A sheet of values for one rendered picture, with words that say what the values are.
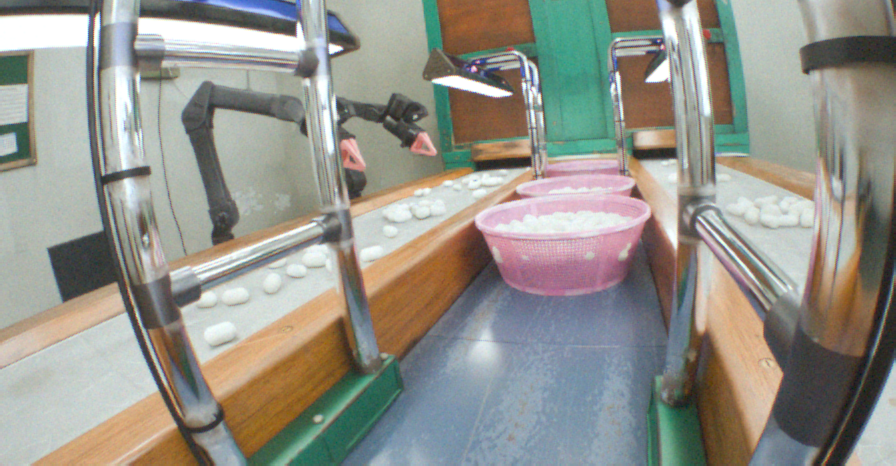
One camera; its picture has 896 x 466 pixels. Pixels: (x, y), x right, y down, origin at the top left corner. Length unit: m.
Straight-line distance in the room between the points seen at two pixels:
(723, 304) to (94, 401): 0.49
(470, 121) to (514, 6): 0.55
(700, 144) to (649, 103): 1.41
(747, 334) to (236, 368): 0.33
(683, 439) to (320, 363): 0.26
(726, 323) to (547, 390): 0.16
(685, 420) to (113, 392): 0.43
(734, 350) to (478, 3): 1.67
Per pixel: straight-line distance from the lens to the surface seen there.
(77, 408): 0.38
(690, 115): 0.21
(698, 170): 0.21
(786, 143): 2.71
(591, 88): 1.60
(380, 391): 0.33
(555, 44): 1.64
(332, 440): 0.29
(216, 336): 0.38
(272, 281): 0.48
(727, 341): 0.25
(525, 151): 1.56
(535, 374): 0.36
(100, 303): 0.60
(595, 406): 0.33
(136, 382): 0.37
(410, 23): 2.74
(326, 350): 0.31
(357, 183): 1.38
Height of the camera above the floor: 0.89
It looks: 11 degrees down
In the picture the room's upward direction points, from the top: 7 degrees counter-clockwise
